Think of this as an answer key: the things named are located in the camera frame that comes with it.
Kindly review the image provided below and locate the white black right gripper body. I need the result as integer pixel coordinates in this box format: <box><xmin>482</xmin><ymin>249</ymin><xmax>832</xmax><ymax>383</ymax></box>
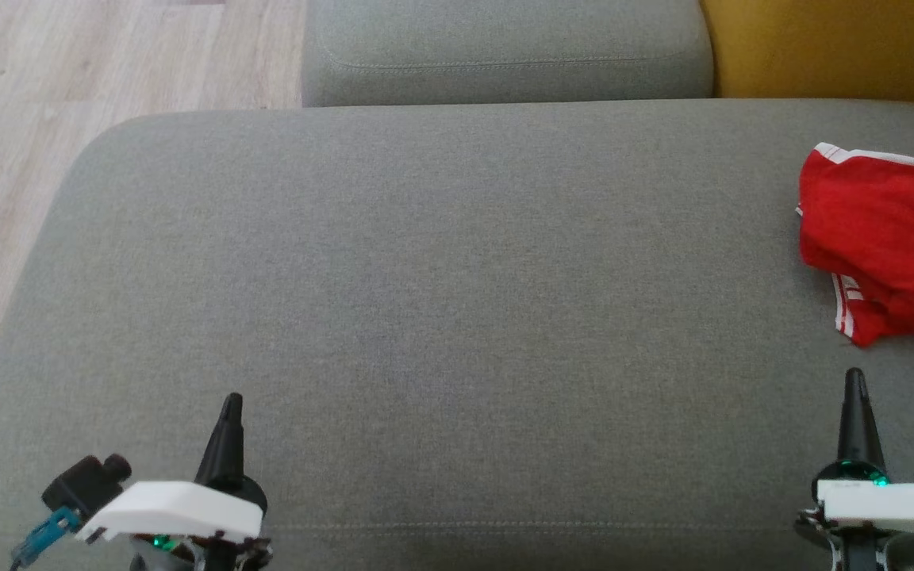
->
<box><xmin>794</xmin><ymin>460</ymin><xmax>914</xmax><ymax>571</ymax></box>

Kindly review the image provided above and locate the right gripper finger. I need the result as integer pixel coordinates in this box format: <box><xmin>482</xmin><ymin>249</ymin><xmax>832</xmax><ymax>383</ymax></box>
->
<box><xmin>836</xmin><ymin>367</ymin><xmax>886</xmax><ymax>470</ymax></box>

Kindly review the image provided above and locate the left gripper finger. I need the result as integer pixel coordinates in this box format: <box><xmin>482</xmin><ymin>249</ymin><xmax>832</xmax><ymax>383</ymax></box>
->
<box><xmin>194</xmin><ymin>393</ymin><xmax>246</xmax><ymax>493</ymax></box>

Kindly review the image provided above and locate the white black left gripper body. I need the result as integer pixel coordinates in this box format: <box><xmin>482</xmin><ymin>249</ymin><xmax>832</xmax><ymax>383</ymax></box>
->
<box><xmin>75</xmin><ymin>474</ymin><xmax>273</xmax><ymax>571</ymax></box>

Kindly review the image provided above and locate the red white sports jersey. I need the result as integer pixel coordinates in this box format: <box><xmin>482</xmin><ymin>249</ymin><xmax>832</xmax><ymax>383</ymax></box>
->
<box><xmin>796</xmin><ymin>141</ymin><xmax>914</xmax><ymax>347</ymax></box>

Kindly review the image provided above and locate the large grey sofa ottoman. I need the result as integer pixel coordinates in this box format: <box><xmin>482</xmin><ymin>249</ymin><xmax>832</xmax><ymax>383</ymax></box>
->
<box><xmin>0</xmin><ymin>99</ymin><xmax>914</xmax><ymax>571</ymax></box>

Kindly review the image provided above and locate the yellow sofa backrest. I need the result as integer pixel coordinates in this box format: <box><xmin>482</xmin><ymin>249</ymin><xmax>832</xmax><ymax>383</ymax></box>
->
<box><xmin>699</xmin><ymin>0</ymin><xmax>914</xmax><ymax>108</ymax></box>

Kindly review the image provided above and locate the grey sofa seat cushion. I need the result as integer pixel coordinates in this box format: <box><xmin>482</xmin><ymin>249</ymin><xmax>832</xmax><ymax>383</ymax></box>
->
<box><xmin>301</xmin><ymin>0</ymin><xmax>716</xmax><ymax>109</ymax></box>

